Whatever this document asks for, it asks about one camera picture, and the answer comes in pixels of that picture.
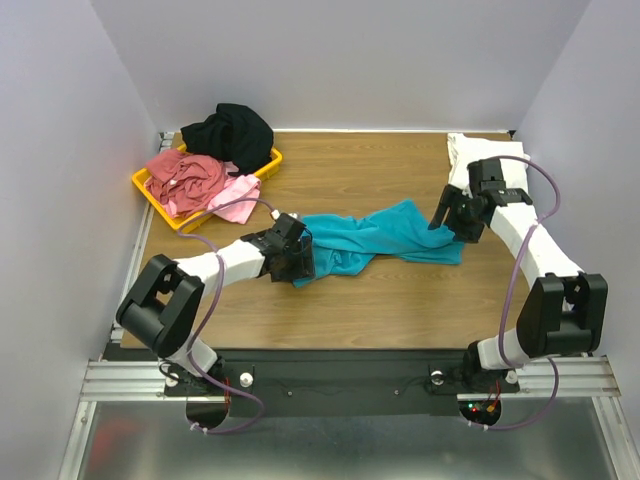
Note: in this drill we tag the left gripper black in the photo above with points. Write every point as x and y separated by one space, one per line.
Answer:
304 268

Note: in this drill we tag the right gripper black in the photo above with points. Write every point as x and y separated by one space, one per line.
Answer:
455 208

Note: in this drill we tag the teal t-shirt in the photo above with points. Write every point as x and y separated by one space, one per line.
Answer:
345 245

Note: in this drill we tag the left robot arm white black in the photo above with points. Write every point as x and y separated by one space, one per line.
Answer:
160 308

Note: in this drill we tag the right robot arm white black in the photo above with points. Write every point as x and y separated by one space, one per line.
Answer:
564 311

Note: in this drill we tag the folded white t-shirt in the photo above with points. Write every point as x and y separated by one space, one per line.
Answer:
463 150

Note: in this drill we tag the yellow plastic bin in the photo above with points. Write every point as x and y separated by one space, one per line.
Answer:
192 222

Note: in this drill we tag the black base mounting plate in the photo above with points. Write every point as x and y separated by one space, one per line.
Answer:
352 382

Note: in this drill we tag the dusty rose t-shirt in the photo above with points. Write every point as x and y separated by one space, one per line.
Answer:
185 184

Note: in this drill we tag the left silver knob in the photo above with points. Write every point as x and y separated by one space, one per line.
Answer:
246 379

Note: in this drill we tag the silver knob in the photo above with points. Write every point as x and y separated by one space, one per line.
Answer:
246 379
437 377

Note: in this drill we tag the black t-shirt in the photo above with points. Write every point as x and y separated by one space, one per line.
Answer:
233 133

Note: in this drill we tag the right silver knob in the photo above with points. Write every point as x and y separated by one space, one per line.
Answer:
437 377

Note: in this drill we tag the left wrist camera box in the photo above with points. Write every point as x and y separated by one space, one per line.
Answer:
283 235

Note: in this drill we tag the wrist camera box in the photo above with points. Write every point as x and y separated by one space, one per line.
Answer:
283 235
487 182

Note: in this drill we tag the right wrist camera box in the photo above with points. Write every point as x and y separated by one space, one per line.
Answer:
487 182

